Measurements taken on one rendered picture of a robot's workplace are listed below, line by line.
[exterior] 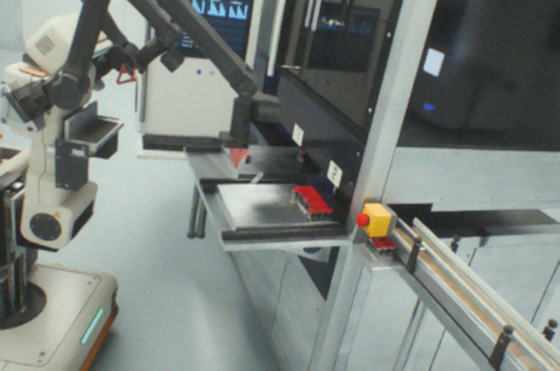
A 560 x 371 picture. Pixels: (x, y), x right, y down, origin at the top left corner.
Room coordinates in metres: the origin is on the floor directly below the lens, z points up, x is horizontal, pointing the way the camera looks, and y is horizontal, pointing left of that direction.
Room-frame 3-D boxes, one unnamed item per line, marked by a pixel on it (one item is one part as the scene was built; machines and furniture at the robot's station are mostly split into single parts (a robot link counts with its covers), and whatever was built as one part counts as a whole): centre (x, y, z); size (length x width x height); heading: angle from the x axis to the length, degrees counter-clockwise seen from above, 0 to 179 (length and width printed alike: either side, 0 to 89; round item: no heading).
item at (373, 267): (1.33, -0.35, 0.87); 0.14 x 0.13 x 0.02; 113
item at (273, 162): (1.82, 0.03, 0.90); 0.34 x 0.26 x 0.04; 113
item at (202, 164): (1.63, 0.03, 0.87); 0.70 x 0.48 x 0.02; 23
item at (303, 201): (1.51, -0.11, 0.90); 0.18 x 0.02 x 0.05; 24
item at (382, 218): (1.32, -0.31, 0.99); 0.08 x 0.07 x 0.07; 113
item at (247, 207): (1.47, -0.01, 0.90); 0.34 x 0.26 x 0.04; 114
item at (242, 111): (1.33, 0.12, 1.25); 0.07 x 0.06 x 0.07; 97
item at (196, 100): (2.26, 0.45, 1.19); 0.50 x 0.19 x 0.78; 110
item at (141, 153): (2.08, 0.41, 0.79); 0.45 x 0.28 x 0.03; 110
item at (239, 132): (1.33, 0.13, 1.19); 0.10 x 0.07 x 0.07; 114
